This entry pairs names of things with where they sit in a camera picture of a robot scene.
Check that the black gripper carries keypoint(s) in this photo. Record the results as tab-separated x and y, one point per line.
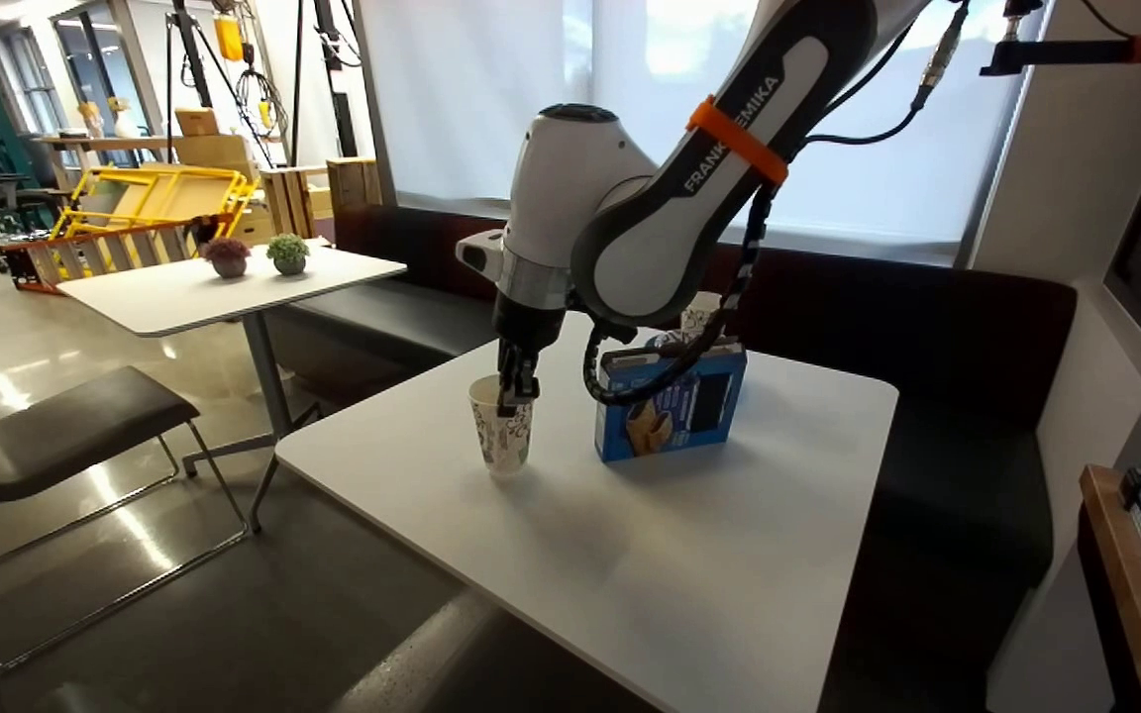
527	332

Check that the white patterned paper cup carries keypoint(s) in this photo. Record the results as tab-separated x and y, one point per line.
503	439

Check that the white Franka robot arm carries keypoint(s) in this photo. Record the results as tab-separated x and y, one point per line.
651	200

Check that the blue cardboard box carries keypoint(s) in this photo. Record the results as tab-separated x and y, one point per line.
663	411

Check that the wooden crate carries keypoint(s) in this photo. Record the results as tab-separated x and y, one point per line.
355	190

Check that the green potted plant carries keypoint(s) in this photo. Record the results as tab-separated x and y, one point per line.
285	254

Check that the small white side table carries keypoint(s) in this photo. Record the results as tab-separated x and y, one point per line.
227	295

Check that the red potted plant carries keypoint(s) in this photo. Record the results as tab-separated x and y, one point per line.
227	259

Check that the yellow metal cart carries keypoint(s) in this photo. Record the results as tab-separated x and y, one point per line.
154	200

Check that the dark upholstered bench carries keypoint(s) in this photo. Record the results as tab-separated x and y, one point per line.
968	439

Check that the wooden pallet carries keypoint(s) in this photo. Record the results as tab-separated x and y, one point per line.
80	254

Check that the black tripod stand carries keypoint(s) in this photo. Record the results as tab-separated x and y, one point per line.
195	61

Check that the black metal-frame chair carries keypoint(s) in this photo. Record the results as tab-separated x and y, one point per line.
57	429

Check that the wooden shelf frame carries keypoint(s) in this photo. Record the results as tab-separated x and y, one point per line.
1137	594

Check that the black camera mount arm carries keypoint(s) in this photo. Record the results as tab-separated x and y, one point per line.
1085	54

